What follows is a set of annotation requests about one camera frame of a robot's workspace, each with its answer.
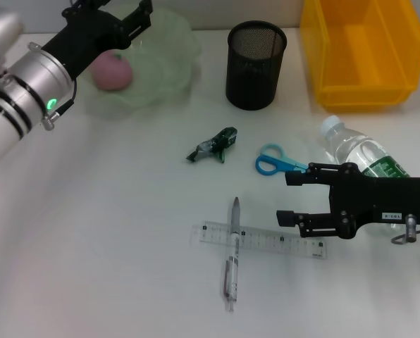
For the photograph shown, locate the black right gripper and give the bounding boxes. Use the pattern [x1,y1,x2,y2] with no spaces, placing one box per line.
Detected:
[276,162,420,240]

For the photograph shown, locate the yellow plastic storage bin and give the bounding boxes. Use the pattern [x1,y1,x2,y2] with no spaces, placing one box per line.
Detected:
[299,0,420,113]

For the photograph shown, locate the translucent green plastic bowl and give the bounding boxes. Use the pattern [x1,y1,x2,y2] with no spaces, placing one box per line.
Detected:
[74,6,203,119]

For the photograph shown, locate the clear plastic ruler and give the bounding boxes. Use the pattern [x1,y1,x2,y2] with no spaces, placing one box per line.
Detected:
[190,220,328,261]

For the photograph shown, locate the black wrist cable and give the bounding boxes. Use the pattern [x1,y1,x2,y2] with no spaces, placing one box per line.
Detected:
[391,213,420,246]
[40,79,78,132]

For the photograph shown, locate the black mesh pen holder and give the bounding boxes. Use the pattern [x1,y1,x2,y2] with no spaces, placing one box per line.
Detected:
[226,20,288,111]

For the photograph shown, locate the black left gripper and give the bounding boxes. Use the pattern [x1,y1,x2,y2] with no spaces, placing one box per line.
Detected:
[42,0,154,82]

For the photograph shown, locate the pink toy peach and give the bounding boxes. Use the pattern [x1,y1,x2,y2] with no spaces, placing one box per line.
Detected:
[91,49,133,92]

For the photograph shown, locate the blue scissors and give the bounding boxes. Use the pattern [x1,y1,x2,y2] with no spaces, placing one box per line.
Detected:
[254,143,308,176]

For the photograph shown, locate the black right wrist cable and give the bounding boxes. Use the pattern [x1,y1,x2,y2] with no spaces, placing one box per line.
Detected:
[391,213,420,246]

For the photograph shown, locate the clear water bottle green label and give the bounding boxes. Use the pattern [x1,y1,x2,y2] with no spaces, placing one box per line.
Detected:
[319,115,414,232]

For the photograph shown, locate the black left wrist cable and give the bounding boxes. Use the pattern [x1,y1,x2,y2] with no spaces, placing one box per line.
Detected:
[40,79,78,132]

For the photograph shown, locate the green plastic wrapper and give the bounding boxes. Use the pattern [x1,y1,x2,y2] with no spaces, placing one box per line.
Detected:
[185,125,239,165]

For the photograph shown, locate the silver ballpoint pen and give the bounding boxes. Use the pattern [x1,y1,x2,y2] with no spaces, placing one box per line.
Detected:
[221,196,242,313]

